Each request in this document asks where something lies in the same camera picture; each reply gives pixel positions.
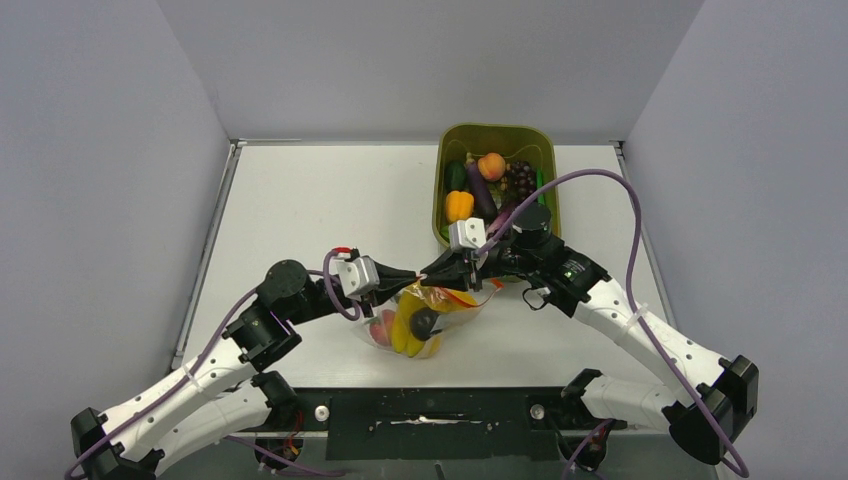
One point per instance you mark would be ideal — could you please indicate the black toy fruit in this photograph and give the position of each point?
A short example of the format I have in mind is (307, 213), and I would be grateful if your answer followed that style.
(423, 324)

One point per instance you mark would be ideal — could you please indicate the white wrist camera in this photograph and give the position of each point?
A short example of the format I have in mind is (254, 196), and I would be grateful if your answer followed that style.
(357, 274)
(468, 234)

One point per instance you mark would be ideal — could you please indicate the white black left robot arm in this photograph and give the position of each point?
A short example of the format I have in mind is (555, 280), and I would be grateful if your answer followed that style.
(228, 387)

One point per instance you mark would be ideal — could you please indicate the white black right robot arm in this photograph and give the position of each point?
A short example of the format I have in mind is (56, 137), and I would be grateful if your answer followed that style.
(702, 399)

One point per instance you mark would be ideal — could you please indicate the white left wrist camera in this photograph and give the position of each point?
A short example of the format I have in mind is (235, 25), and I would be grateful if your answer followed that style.
(357, 274)

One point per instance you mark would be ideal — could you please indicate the orange toy bell pepper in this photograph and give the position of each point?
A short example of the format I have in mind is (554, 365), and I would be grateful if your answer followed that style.
(458, 205)

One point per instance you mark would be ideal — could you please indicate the clear zip bag orange zipper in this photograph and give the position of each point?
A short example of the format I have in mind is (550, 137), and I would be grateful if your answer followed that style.
(448, 322)

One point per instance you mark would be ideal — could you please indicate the dark green toy avocado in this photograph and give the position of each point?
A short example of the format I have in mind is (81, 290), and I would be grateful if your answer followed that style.
(454, 176)

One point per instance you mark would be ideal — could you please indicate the olive green plastic bin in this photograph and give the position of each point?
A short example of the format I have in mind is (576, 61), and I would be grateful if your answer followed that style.
(468, 142)

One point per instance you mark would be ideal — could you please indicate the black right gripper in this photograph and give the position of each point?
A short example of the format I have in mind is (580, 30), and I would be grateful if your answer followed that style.
(452, 269)

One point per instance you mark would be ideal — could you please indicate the long green toy bean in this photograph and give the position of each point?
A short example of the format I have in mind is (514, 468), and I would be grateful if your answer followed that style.
(540, 182)

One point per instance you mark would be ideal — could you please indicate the orange pink toy peach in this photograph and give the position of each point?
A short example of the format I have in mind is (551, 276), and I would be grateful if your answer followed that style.
(492, 167)

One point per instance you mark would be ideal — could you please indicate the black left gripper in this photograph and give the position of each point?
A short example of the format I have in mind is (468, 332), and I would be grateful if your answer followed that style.
(390, 281)

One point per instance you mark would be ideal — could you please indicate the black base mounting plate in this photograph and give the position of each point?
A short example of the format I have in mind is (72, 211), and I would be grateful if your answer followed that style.
(351, 424)

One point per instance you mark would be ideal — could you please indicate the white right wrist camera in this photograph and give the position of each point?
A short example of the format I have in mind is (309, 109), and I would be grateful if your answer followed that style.
(468, 234)

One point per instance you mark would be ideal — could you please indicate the purple toy eggplant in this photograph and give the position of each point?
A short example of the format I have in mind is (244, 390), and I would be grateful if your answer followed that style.
(484, 203)

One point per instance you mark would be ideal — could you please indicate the dark purple toy grapes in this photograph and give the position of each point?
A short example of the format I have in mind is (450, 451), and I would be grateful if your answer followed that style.
(521, 180)

